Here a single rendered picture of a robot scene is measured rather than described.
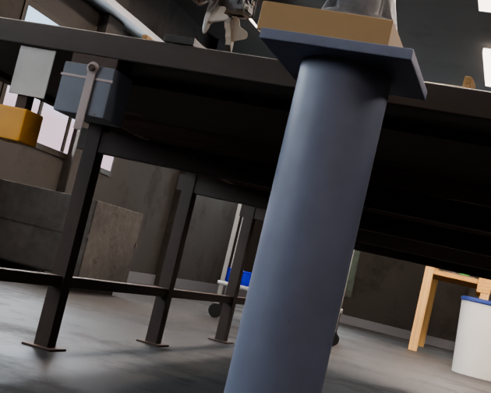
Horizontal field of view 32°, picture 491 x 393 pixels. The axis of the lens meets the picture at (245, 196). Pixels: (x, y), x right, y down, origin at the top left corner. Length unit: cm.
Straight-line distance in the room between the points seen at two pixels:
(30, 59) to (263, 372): 105
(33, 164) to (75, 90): 541
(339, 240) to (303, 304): 13
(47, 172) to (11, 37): 550
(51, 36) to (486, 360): 597
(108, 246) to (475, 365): 323
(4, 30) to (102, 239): 426
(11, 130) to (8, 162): 504
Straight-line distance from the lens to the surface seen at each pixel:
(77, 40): 213
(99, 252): 638
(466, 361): 764
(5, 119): 215
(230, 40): 227
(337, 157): 151
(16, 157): 725
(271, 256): 151
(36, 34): 219
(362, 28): 152
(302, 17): 154
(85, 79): 207
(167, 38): 202
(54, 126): 760
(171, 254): 414
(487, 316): 758
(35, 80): 216
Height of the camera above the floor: 46
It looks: 5 degrees up
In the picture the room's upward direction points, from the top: 13 degrees clockwise
